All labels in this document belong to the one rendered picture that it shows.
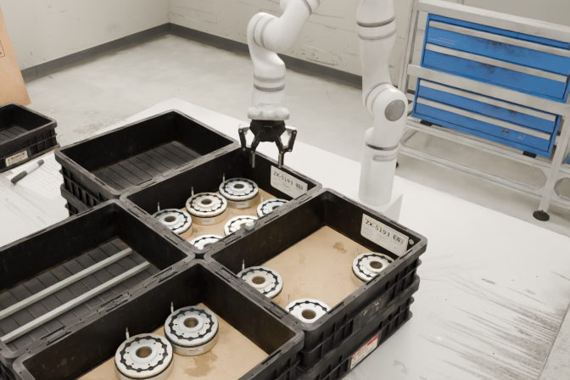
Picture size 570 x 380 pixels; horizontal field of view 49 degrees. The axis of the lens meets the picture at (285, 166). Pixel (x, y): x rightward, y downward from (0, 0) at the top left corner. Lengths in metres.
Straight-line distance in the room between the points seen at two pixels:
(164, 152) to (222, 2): 3.26
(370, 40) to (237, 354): 0.77
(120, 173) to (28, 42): 2.93
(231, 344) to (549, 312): 0.80
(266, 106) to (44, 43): 3.47
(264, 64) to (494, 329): 0.81
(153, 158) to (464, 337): 0.97
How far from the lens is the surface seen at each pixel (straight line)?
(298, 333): 1.13
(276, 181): 1.62
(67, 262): 1.48
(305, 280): 1.39
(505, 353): 1.52
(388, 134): 1.61
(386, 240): 1.45
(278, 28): 1.30
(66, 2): 4.77
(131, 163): 1.83
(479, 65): 3.17
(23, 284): 1.45
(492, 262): 1.77
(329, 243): 1.50
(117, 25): 5.10
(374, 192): 1.69
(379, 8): 1.48
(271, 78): 1.34
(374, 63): 1.57
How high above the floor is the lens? 1.73
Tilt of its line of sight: 30 degrees down
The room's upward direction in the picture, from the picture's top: 3 degrees clockwise
